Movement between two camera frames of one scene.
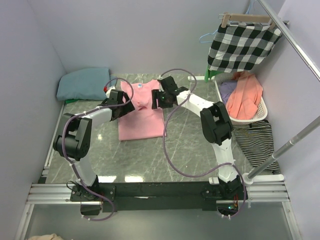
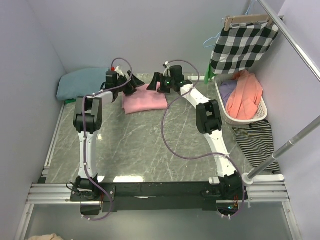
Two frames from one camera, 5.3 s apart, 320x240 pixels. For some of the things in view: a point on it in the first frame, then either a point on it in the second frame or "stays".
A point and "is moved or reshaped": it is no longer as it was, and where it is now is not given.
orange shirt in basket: x=244 y=99 stays
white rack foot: x=197 y=78 stays
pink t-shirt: x=143 y=122 is moved or reshaped
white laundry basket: x=262 y=110 stays
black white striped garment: x=256 y=140 stays
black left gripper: x=128 y=107 to x=132 y=85
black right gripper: x=156 y=95 to x=158 y=77
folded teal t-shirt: x=85 y=84 stays
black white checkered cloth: x=239 y=47 stays
